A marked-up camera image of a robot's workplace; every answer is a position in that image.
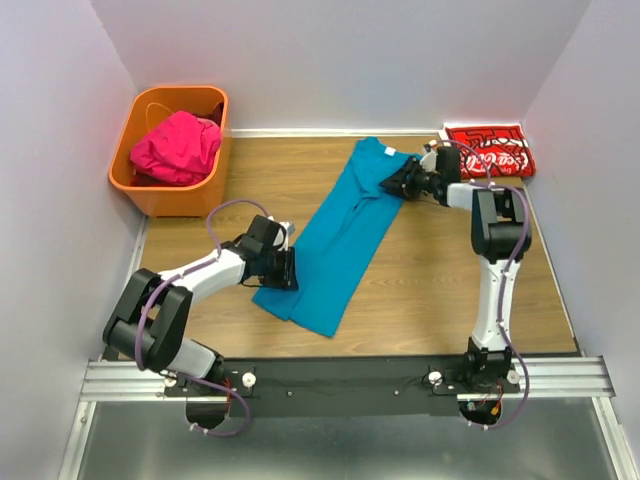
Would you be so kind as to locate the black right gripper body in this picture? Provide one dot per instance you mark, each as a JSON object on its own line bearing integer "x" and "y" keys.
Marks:
{"x": 418, "y": 180}

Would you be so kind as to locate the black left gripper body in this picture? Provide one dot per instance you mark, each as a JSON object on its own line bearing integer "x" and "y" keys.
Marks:
{"x": 277, "y": 270}

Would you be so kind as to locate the blue t shirt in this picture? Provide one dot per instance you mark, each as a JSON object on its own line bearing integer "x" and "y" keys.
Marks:
{"x": 335, "y": 248}

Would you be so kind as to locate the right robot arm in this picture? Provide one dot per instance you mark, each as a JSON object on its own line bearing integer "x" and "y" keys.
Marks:
{"x": 500, "y": 235}

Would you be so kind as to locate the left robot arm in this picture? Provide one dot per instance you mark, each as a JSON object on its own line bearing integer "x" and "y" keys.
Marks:
{"x": 149, "y": 320}

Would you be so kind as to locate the folded red coca-cola shirt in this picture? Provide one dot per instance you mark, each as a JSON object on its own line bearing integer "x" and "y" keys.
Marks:
{"x": 502, "y": 147}

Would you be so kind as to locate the pink t shirt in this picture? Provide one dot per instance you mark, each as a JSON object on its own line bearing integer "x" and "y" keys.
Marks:
{"x": 178, "y": 152}

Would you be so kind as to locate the orange plastic laundry basket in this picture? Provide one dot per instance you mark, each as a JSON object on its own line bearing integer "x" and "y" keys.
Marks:
{"x": 148, "y": 109}

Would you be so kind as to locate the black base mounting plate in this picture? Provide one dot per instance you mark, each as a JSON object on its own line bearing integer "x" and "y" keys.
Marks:
{"x": 436, "y": 385}

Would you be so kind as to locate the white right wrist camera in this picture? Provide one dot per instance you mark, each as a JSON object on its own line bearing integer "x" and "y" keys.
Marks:
{"x": 428, "y": 160}

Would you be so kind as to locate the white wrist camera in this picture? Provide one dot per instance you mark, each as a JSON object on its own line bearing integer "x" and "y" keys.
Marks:
{"x": 428, "y": 160}
{"x": 286, "y": 230}

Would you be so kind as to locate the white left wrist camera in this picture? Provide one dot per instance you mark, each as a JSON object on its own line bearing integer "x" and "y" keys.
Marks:
{"x": 286, "y": 230}

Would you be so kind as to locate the aluminium extrusion rail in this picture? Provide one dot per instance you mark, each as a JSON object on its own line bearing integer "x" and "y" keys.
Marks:
{"x": 557, "y": 427}

